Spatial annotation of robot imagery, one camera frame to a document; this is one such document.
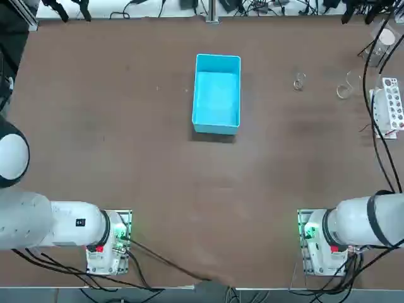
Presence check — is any small glass beaker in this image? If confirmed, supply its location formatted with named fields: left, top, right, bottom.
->
left=292, top=72, right=307, bottom=92

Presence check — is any large glass beaker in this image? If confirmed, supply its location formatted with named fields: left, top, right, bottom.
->
left=336, top=69, right=363, bottom=99

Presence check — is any round tan disc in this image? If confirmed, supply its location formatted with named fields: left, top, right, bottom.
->
left=378, top=28, right=397, bottom=45

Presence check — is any clear square mesh stand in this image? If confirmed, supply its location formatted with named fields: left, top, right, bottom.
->
left=367, top=19, right=404, bottom=69

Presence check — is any white test tube rack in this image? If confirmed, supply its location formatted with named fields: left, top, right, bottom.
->
left=369, top=76, right=404, bottom=140

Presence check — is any blue plastic bin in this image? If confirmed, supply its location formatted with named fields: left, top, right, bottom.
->
left=191, top=53, right=242, bottom=136

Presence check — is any black cable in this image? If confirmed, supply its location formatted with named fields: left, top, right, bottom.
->
left=362, top=6, right=400, bottom=194
left=128, top=239, right=215, bottom=282

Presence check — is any aluminium profile post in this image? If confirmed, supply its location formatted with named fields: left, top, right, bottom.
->
left=205, top=0, right=220, bottom=25

